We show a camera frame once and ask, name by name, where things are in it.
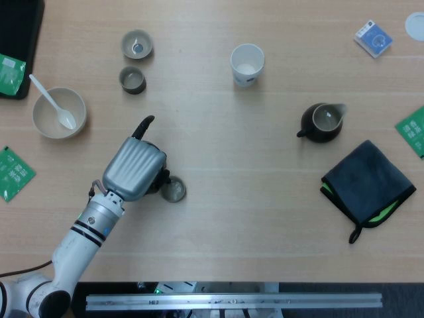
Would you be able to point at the black tray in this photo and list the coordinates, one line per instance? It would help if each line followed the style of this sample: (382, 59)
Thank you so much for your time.
(20, 26)

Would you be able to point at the grey green folded cloth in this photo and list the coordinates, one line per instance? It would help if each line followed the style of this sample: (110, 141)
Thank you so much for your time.
(367, 179)

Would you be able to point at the clear round plastic lid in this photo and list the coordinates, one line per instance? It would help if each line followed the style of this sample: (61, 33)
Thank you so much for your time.
(416, 26)

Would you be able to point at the flared grey teacup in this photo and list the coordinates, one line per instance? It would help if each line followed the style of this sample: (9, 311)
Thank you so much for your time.
(127, 44)

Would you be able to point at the dark ceramic pitcher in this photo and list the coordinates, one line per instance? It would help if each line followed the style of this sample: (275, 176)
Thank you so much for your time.
(309, 122)

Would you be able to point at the aluminium rail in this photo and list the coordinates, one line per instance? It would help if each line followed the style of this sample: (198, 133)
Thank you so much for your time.
(232, 301)

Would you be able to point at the left robot hand grey black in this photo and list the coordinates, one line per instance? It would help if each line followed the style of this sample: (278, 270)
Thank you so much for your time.
(132, 169)

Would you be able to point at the dark cylindrical teacup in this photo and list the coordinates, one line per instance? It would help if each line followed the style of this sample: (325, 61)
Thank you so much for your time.
(175, 190)
(132, 86)

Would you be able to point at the white plastic spoon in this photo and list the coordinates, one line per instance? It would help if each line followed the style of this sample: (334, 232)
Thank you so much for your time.
(68, 121)

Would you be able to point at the blue white card box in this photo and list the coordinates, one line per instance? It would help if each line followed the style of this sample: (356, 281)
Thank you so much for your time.
(374, 39)

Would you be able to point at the floral print paper cup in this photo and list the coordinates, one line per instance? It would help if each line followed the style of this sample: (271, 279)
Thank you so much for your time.
(245, 79)

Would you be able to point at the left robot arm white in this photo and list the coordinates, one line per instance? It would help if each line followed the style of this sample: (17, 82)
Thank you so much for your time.
(76, 248)

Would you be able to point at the cream bowl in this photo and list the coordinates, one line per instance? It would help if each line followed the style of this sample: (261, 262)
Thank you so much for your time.
(46, 116)

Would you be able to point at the green tea packet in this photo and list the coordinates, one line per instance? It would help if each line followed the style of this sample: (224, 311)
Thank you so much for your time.
(414, 130)
(15, 174)
(10, 74)

